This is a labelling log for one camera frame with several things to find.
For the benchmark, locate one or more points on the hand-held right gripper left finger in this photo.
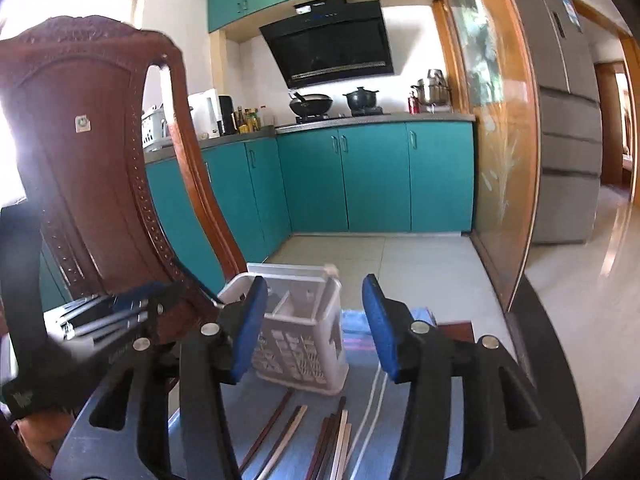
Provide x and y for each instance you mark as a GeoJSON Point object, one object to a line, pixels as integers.
{"type": "Point", "coordinates": [250, 320]}

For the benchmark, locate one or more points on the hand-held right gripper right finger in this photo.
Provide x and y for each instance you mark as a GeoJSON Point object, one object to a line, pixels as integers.
{"type": "Point", "coordinates": [380, 330]}

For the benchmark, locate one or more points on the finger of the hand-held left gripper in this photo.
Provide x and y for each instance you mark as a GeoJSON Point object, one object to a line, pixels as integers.
{"type": "Point", "coordinates": [145, 294]}
{"type": "Point", "coordinates": [152, 317]}

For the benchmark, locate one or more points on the white plastic utensil holder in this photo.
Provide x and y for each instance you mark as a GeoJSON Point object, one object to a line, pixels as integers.
{"type": "Point", "coordinates": [310, 350]}

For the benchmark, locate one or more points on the reddish brown chopstick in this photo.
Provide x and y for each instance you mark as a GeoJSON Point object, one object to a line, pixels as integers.
{"type": "Point", "coordinates": [270, 425]}

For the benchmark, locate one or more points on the blue striped towel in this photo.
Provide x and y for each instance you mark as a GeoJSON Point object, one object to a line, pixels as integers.
{"type": "Point", "coordinates": [365, 435]}

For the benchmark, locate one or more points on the carved wooden chair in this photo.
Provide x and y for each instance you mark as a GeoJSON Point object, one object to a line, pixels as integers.
{"type": "Point", "coordinates": [90, 185]}

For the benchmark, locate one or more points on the teal base cabinets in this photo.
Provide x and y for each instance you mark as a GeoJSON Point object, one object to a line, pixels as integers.
{"type": "Point", "coordinates": [375, 180]}

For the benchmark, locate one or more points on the white plastic basket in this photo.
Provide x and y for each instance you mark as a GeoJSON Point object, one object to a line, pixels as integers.
{"type": "Point", "coordinates": [152, 127]}

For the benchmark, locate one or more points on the dark round table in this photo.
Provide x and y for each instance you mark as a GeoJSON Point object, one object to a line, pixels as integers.
{"type": "Point", "coordinates": [550, 360]}

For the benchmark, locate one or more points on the white water dispenser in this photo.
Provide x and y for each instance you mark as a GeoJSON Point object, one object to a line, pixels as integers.
{"type": "Point", "coordinates": [205, 112]}

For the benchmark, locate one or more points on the black kitchen appliance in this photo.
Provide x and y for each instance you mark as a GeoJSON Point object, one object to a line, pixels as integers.
{"type": "Point", "coordinates": [227, 115]}

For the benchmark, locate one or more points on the dark sauce bottle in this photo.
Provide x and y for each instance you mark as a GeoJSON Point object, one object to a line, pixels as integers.
{"type": "Point", "coordinates": [242, 121]}

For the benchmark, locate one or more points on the yellow label bottle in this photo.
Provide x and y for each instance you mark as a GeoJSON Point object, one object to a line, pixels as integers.
{"type": "Point", "coordinates": [254, 121]}

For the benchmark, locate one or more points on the clear oil bottle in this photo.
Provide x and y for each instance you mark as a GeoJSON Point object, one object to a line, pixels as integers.
{"type": "Point", "coordinates": [268, 116]}

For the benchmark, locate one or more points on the grey kitchen countertop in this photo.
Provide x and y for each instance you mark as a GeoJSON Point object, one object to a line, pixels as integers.
{"type": "Point", "coordinates": [380, 119]}

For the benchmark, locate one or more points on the gas stove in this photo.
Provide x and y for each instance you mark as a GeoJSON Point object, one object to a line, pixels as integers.
{"type": "Point", "coordinates": [345, 116]}

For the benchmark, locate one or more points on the black wok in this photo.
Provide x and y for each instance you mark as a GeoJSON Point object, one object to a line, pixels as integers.
{"type": "Point", "coordinates": [312, 104]}

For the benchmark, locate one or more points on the red can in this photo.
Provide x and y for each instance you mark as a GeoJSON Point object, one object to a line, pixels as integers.
{"type": "Point", "coordinates": [413, 105]}

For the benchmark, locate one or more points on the wood framed glass door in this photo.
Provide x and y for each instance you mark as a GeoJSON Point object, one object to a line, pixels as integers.
{"type": "Point", "coordinates": [500, 135]}

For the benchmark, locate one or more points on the black cooking pot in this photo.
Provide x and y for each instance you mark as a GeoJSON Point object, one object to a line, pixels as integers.
{"type": "Point", "coordinates": [361, 100]}

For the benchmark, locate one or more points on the stainless steel pot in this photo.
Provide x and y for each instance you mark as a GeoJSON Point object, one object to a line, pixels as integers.
{"type": "Point", "coordinates": [432, 90]}

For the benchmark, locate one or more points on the grey refrigerator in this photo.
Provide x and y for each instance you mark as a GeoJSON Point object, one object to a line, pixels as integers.
{"type": "Point", "coordinates": [560, 135]}

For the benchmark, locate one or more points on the black range hood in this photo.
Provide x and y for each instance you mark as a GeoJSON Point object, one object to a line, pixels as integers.
{"type": "Point", "coordinates": [330, 45]}

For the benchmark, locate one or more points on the wooden door frame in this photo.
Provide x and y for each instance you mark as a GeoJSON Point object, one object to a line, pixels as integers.
{"type": "Point", "coordinates": [612, 125]}

